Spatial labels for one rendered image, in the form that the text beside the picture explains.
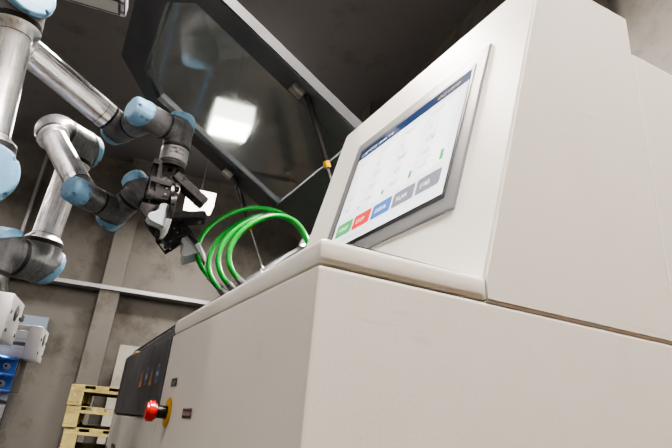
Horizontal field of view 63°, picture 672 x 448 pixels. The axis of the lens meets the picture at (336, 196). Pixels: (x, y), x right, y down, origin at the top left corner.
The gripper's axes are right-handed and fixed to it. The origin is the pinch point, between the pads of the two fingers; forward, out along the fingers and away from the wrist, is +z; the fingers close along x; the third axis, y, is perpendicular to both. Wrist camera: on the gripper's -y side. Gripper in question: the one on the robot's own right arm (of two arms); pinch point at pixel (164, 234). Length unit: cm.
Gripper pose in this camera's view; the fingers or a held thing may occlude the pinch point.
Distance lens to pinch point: 150.2
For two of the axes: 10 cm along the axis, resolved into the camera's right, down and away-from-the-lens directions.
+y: -8.8, -2.5, -4.0
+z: -0.8, 9.1, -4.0
